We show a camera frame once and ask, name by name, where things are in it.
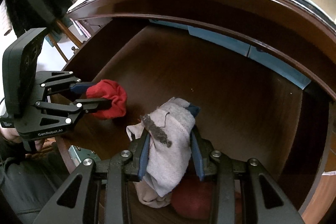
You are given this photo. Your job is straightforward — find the grey stained cloth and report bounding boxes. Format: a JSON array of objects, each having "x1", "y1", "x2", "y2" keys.
[{"x1": 126, "y1": 97, "x2": 200, "y2": 209}]

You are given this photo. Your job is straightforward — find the bright red cloth ball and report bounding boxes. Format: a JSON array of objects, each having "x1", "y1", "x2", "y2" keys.
[{"x1": 85, "y1": 80, "x2": 127, "y2": 120}]

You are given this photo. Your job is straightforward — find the dark wooden drawer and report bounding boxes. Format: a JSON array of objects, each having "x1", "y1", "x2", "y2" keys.
[{"x1": 56, "y1": 18, "x2": 331, "y2": 210}]

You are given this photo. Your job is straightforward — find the dark red garment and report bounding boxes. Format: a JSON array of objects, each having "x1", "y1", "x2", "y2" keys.
[{"x1": 170, "y1": 177, "x2": 215, "y2": 220}]

